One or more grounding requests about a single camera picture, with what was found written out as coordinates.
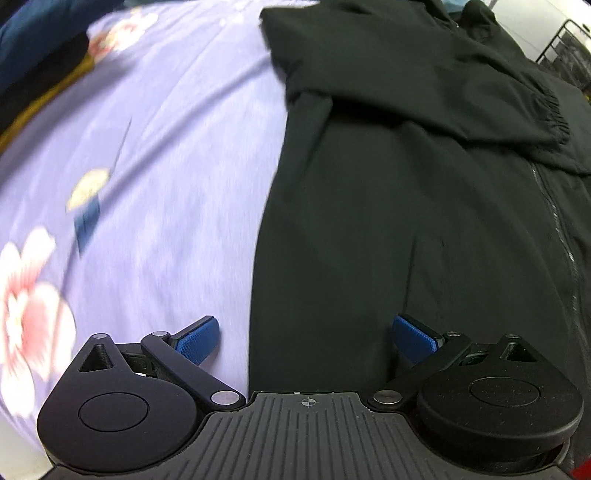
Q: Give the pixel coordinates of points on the dark blue garment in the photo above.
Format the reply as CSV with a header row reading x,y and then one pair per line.
x,y
41,27

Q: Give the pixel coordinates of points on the mustard brown cloth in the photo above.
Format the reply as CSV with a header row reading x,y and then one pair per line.
x,y
41,99

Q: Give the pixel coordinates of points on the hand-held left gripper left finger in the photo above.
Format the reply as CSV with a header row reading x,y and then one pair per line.
x,y
198,342

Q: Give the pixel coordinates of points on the red object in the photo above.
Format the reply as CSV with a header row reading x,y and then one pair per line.
x,y
582,474

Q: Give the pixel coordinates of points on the black zip jacket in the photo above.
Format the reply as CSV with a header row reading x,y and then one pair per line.
x,y
392,184

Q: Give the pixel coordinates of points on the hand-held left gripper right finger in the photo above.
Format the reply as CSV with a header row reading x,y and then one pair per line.
x,y
413,339

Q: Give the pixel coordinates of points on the purple floral bed sheet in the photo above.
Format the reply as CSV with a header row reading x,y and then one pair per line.
x,y
184,161

